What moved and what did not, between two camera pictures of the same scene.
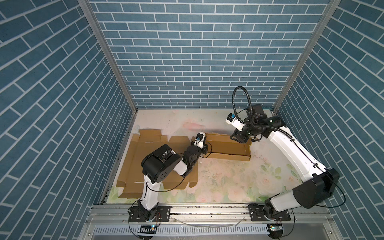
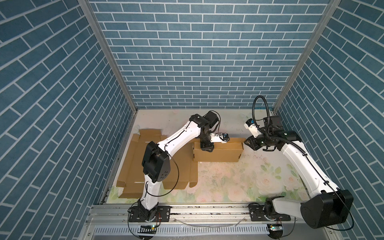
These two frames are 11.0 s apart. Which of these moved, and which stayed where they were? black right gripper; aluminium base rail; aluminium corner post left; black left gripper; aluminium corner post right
Moved: black right gripper; black left gripper
Stayed: aluminium base rail; aluminium corner post left; aluminium corner post right
